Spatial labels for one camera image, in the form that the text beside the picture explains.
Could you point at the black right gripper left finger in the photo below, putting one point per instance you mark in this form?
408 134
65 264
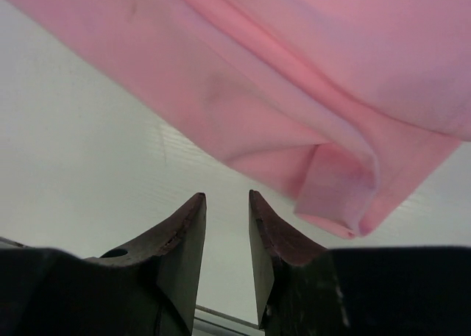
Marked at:
146 286

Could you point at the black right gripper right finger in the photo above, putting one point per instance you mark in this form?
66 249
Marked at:
303 288

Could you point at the pink t-shirt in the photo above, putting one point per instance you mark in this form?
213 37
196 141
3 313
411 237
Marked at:
344 106

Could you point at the aluminium mounting rail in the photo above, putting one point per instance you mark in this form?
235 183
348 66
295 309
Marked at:
209 322

